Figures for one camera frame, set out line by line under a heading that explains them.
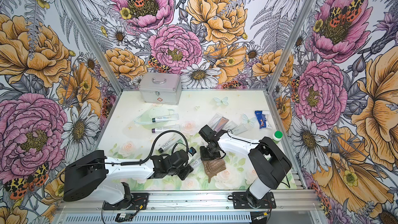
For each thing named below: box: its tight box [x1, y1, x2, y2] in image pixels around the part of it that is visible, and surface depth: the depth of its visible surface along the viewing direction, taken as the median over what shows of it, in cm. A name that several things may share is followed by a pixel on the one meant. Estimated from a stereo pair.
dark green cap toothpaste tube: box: [151, 113, 180, 123], surface depth 106 cm
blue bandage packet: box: [254, 110, 267, 130], surface depth 104 cm
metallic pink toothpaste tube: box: [213, 116, 230, 133], surface depth 105 cm
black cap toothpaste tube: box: [224, 120, 238, 131], surface depth 104 cm
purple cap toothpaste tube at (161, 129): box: [151, 124, 181, 134], surface depth 99 cm
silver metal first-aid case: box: [137, 72, 182, 105], surface depth 110 cm
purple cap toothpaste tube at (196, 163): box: [185, 153, 205, 173], surface depth 85 cm
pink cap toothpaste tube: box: [207, 113, 223, 131], surface depth 107 cm
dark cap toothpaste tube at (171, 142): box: [157, 133, 183, 154], surface depth 94 cm
